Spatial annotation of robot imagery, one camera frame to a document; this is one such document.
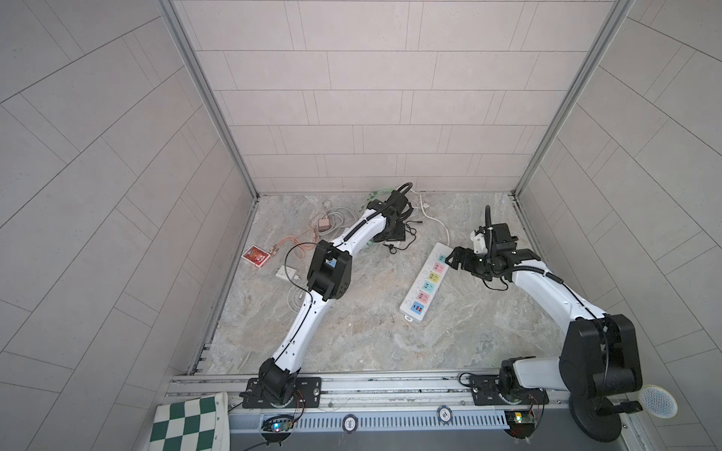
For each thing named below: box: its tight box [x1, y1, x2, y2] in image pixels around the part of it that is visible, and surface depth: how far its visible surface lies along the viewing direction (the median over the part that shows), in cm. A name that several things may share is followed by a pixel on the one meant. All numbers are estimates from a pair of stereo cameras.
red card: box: [240, 244, 271, 268], surface depth 98 cm
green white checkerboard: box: [148, 390, 231, 451], surface depth 67 cm
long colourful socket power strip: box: [399, 242, 453, 324], surface depth 89 cm
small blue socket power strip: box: [275, 264, 298, 280], surface depth 92 cm
